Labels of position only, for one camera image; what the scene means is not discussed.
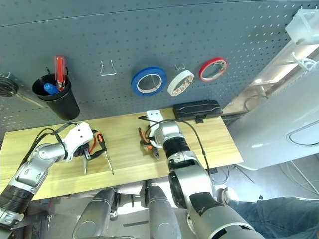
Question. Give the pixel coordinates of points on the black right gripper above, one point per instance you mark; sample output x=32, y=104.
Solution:
x=150, y=135

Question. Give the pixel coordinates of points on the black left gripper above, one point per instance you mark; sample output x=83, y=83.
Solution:
x=83, y=150

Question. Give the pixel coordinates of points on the orange black screwdriver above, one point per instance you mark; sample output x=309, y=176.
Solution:
x=101, y=139

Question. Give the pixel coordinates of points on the orange black pliers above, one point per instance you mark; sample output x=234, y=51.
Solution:
x=155, y=154

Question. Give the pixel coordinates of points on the white tape roll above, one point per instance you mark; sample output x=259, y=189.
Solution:
x=174, y=82

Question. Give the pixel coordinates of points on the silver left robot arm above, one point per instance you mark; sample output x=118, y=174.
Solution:
x=32, y=171

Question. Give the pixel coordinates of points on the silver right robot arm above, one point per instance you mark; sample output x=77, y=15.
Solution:
x=189, y=174

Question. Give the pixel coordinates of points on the grey pegboard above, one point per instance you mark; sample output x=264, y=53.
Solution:
x=149, y=30

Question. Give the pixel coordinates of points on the black plastic cup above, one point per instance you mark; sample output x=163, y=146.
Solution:
x=63, y=104

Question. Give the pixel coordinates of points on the black tool case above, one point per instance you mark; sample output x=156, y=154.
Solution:
x=197, y=109

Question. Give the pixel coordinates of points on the blue tape roll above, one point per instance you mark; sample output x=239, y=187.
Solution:
x=134, y=83

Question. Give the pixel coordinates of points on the grey right robot leg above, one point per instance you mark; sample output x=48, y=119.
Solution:
x=162, y=216

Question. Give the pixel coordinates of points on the grey robot leg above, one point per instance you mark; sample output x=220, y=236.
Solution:
x=92, y=216
x=162, y=216

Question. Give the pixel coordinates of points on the blue marker pen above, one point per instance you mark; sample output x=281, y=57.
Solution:
x=49, y=88

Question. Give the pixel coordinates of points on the grey left robot leg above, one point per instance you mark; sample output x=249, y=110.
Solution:
x=92, y=216

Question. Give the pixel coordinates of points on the metal tape hook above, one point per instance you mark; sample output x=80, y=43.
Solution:
x=180, y=67

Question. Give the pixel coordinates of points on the red tape roll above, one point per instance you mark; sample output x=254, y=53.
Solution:
x=202, y=70

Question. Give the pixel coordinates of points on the white sneaker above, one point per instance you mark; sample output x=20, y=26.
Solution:
x=228, y=195

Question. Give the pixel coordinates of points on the white cabinet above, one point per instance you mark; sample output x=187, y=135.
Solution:
x=274, y=134

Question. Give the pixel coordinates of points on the blue jeans leg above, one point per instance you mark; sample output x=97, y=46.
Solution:
x=274, y=216

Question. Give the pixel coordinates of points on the white plastic hook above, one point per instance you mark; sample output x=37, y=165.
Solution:
x=305, y=62

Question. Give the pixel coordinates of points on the clear plastic bin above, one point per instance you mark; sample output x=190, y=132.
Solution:
x=304, y=27

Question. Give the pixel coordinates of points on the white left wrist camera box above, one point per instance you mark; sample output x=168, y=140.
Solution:
x=77, y=137

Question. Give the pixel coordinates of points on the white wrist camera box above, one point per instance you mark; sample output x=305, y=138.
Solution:
x=77, y=137
x=153, y=115

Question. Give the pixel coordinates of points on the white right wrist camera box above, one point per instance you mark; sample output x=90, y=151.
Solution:
x=153, y=115

